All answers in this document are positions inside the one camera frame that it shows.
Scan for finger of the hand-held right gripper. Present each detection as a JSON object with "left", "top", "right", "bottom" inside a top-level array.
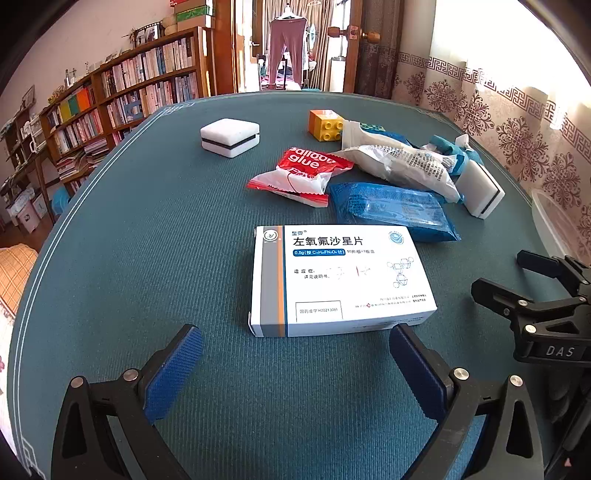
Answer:
[
  {"left": 516, "top": 250, "right": 591, "bottom": 296},
  {"left": 471, "top": 277, "right": 591, "bottom": 332}
]

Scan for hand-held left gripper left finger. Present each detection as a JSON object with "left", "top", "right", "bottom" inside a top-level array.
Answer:
[{"left": 51, "top": 323, "right": 204, "bottom": 480}]

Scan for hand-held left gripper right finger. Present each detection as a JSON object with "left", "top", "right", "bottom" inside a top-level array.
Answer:
[{"left": 389, "top": 323, "right": 546, "bottom": 480}]

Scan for white medicine box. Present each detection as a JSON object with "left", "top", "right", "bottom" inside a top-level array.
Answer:
[{"left": 248, "top": 224, "right": 437, "bottom": 337}]

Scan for teal cloth bundle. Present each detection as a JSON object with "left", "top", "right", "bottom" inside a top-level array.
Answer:
[{"left": 419, "top": 135, "right": 485, "bottom": 177}]

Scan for red glue packet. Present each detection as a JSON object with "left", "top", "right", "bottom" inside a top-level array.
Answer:
[{"left": 246, "top": 148, "right": 354, "bottom": 209}]

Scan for white sponge with black stripe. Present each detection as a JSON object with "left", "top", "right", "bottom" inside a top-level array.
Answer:
[
  {"left": 455, "top": 159, "right": 506, "bottom": 219},
  {"left": 200, "top": 118, "right": 260, "bottom": 160}
]

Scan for blue wet wipes packet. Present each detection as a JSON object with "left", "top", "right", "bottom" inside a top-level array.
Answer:
[{"left": 327, "top": 181, "right": 462, "bottom": 244}]

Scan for white plastic packet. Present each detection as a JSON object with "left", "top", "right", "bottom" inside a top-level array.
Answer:
[{"left": 341, "top": 119, "right": 464, "bottom": 204}]

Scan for white floral patterned curtain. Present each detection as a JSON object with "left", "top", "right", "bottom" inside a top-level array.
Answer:
[{"left": 392, "top": 0, "right": 591, "bottom": 259}]

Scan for orange plaid blanket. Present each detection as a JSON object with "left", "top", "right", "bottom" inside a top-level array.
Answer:
[{"left": 0, "top": 247, "right": 40, "bottom": 319}]

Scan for blue plastic stool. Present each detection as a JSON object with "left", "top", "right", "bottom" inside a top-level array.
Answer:
[{"left": 52, "top": 187, "right": 71, "bottom": 219}]

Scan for white and pink storage bin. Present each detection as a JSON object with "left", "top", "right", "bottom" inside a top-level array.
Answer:
[{"left": 7, "top": 187, "right": 49, "bottom": 234}]

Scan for orange and yellow toy brick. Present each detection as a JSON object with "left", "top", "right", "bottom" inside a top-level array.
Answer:
[{"left": 309, "top": 109, "right": 347, "bottom": 140}]

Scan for dark wooden side shelf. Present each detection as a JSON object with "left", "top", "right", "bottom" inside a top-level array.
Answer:
[{"left": 0, "top": 108, "right": 52, "bottom": 217}]

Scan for brown patterned curtain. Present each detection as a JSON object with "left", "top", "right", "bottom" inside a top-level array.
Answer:
[{"left": 355, "top": 0, "right": 405, "bottom": 100}]

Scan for wooden door with round knobs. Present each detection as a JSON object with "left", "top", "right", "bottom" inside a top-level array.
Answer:
[{"left": 327, "top": 0, "right": 385, "bottom": 94}]

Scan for wooden bookshelf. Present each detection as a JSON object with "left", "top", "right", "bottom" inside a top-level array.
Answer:
[{"left": 39, "top": 25, "right": 215, "bottom": 195}]

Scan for rows of books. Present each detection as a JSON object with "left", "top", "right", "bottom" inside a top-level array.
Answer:
[{"left": 46, "top": 37, "right": 199, "bottom": 185}]

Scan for beige pleated curtain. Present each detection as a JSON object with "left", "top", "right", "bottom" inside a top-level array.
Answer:
[{"left": 295, "top": 0, "right": 334, "bottom": 89}]

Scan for mauve hanging pants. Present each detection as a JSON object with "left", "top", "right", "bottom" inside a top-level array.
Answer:
[{"left": 267, "top": 16, "right": 309, "bottom": 90}]

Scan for green cardboard box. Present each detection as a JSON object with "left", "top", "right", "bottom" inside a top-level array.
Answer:
[{"left": 175, "top": 9, "right": 214, "bottom": 24}]

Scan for wooden door with lever handle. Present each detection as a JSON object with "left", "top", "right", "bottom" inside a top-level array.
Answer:
[{"left": 212, "top": 0, "right": 260, "bottom": 96}]

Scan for filmstrip photo frame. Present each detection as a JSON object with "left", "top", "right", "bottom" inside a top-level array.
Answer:
[{"left": 136, "top": 23, "right": 162, "bottom": 45}]

